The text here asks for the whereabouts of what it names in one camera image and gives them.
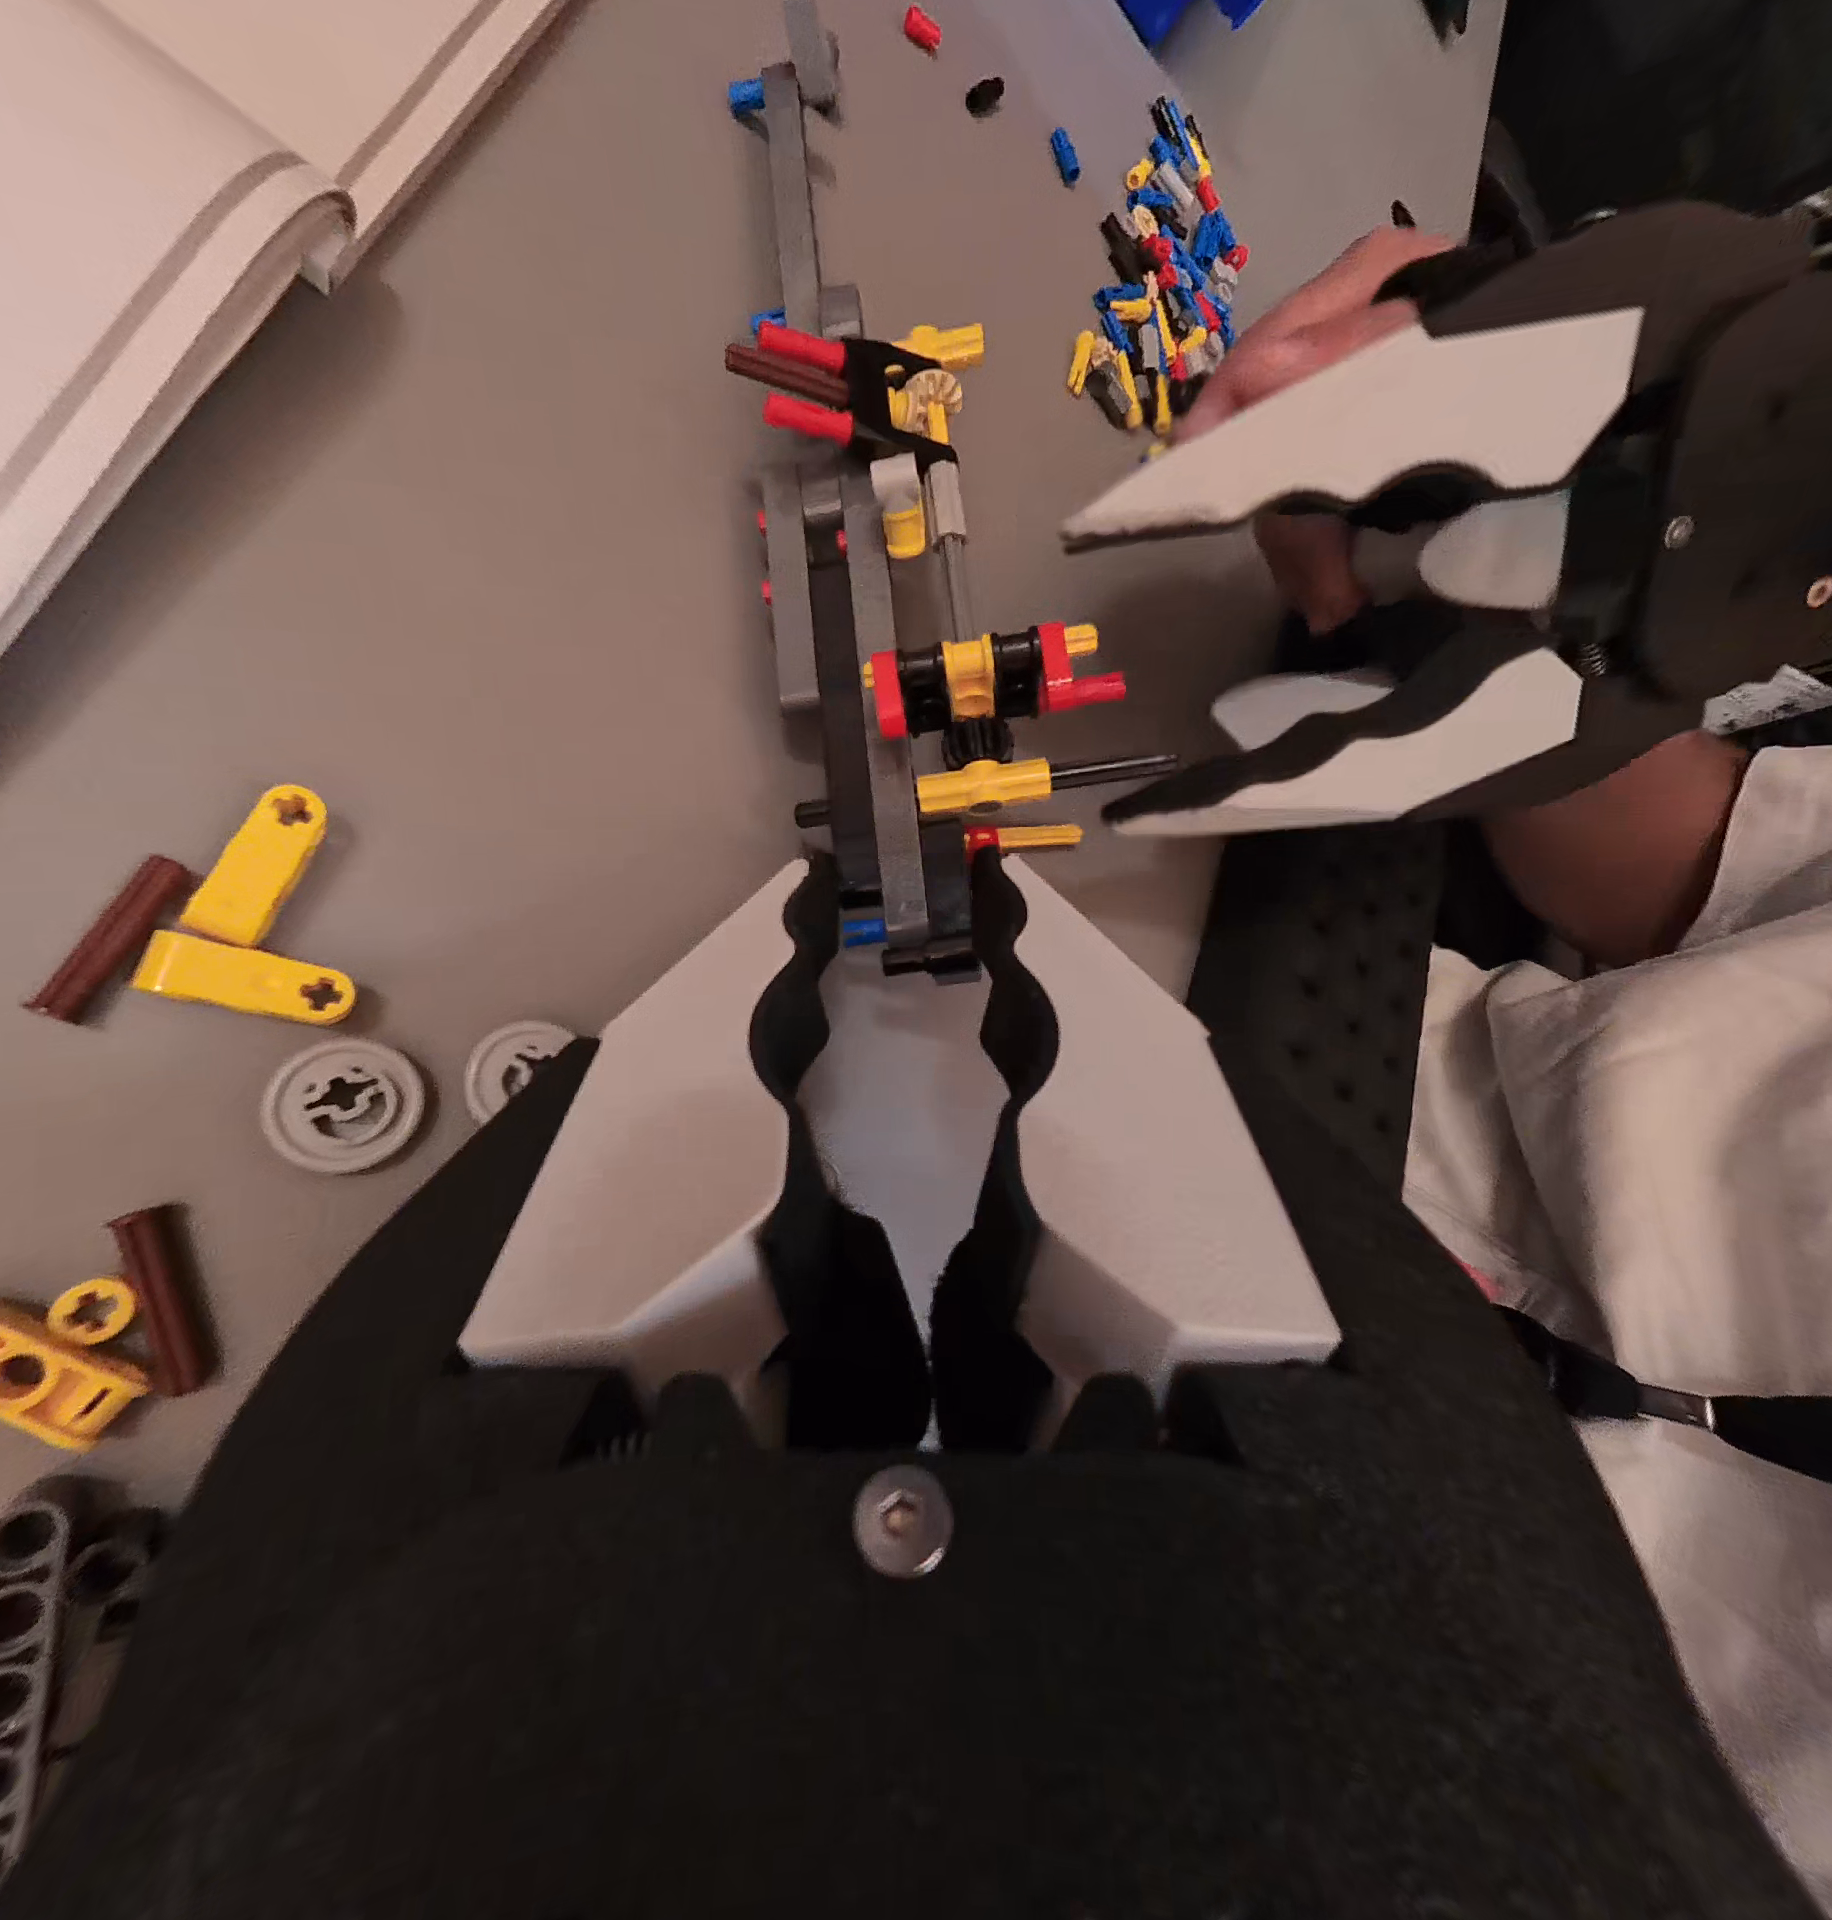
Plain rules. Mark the single blue lego pin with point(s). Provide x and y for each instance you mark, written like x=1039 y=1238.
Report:
x=1064 y=154

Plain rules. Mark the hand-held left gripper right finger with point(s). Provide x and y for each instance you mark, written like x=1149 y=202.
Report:
x=1171 y=1185

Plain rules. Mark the pile of small lego pins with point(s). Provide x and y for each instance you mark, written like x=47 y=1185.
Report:
x=1165 y=285

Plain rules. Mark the blue storage bin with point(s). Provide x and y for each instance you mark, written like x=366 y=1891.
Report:
x=1171 y=14

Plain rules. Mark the yellow three-hole lego beam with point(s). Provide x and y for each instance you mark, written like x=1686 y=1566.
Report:
x=30 y=1380

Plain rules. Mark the single red lego pin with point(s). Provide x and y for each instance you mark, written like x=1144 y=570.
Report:
x=925 y=27

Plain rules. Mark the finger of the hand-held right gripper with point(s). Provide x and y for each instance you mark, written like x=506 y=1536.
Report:
x=1457 y=750
x=1427 y=405

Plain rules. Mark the yellow angled technic beams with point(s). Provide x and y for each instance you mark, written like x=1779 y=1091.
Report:
x=256 y=871

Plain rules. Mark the pile of black grey beams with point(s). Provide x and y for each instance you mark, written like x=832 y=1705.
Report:
x=17 y=1664

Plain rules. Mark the single short black lego pin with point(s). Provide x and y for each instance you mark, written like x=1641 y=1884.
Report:
x=985 y=99

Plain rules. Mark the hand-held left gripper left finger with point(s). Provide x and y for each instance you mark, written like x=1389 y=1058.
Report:
x=630 y=1185

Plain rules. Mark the red lego bush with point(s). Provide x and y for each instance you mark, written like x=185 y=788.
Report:
x=985 y=840

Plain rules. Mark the grey lego wheel hub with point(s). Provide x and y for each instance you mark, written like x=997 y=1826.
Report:
x=343 y=1106
x=514 y=1064

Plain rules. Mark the person's right forearm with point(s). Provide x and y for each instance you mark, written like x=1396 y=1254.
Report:
x=1621 y=855

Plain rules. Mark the yellow lego axle connector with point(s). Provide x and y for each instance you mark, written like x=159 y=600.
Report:
x=241 y=975

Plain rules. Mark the person's right hand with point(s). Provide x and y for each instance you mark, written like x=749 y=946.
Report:
x=1306 y=338

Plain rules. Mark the black perforated panel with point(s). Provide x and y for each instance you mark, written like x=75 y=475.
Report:
x=1306 y=991

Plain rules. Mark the short brown lego axle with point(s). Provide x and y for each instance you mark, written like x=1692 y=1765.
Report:
x=106 y=939
x=163 y=1298

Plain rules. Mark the lego instruction booklet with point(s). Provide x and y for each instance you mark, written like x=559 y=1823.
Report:
x=136 y=225

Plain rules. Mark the grey lego beam assembly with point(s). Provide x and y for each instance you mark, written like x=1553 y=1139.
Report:
x=856 y=674

